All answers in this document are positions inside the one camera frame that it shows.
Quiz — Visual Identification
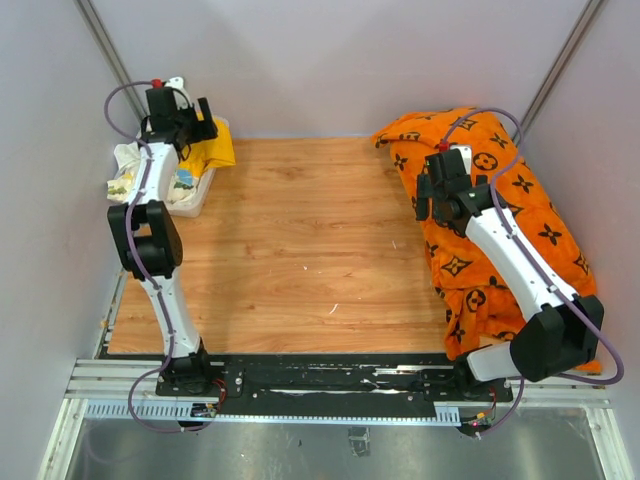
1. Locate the orange flower-pattern pillowcase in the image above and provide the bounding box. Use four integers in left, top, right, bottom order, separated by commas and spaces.
370, 106, 604, 375

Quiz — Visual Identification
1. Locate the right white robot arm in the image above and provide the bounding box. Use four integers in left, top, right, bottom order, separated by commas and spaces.
416, 147, 604, 400

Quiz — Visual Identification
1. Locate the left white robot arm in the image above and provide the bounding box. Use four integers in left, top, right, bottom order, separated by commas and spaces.
107, 79, 218, 396

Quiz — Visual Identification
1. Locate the yellow cloth in basket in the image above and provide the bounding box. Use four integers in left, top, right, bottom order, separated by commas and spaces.
179, 115, 236, 178

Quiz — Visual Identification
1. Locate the white printed cloth in basket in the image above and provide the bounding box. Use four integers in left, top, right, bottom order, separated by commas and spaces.
107, 143, 205, 204

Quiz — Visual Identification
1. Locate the white plastic basket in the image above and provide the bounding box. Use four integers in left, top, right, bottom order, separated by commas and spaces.
112, 116, 231, 219

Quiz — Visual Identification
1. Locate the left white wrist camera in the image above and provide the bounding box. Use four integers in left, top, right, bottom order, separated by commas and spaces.
163, 76, 193, 109

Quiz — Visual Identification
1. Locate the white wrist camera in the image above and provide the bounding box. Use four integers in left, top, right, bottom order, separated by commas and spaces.
450, 144, 473, 175
163, 76, 193, 109

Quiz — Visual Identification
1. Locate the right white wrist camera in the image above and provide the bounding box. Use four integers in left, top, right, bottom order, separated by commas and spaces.
450, 144, 473, 175

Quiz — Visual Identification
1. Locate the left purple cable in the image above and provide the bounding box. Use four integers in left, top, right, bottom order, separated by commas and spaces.
102, 76, 221, 434

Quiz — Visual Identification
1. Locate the purple cable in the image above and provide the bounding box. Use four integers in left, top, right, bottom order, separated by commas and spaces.
102, 76, 221, 434
433, 107, 626, 441

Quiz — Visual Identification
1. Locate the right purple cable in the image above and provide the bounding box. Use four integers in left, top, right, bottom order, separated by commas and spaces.
433, 107, 626, 441

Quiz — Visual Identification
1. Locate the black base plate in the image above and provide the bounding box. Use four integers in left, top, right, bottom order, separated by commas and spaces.
154, 352, 515, 420

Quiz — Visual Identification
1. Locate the aluminium rail frame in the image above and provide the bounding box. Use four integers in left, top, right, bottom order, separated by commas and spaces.
39, 354, 632, 479

